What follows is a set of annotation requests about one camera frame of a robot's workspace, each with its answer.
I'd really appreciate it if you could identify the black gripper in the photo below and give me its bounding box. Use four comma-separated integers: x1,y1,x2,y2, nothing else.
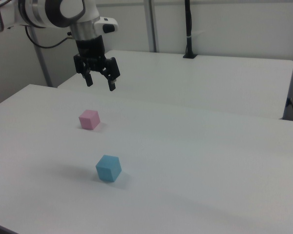
73,35,121,92

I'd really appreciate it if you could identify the blue foam cube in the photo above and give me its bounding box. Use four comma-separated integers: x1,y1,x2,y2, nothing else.
95,154,123,183

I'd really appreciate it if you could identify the pink foam cube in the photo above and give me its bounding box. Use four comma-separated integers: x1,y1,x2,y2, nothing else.
78,109,100,131

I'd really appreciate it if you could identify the white side table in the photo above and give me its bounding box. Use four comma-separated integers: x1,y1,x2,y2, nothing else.
57,50,293,120

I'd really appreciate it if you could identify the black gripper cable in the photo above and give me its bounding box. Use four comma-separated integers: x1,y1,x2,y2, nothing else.
25,25,73,49

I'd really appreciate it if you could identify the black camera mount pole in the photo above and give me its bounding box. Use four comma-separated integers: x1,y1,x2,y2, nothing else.
183,0,198,59

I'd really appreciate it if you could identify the white cable tie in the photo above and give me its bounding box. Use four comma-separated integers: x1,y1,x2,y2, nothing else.
186,30,206,39

